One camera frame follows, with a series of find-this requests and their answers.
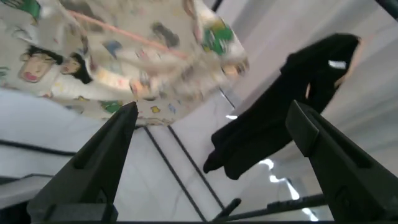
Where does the cream printed garment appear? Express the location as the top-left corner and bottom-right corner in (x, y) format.
(0, 0), (249, 127)

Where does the white curtain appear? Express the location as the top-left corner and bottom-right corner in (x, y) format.
(214, 0), (398, 200)

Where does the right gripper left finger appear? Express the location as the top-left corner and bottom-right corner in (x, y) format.
(26, 101), (139, 223)

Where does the black clothes rack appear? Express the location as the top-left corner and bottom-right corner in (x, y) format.
(142, 0), (398, 223)

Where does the black garment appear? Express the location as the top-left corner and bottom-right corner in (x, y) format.
(202, 32), (361, 181)

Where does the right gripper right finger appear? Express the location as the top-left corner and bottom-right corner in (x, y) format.
(285, 99), (398, 223)

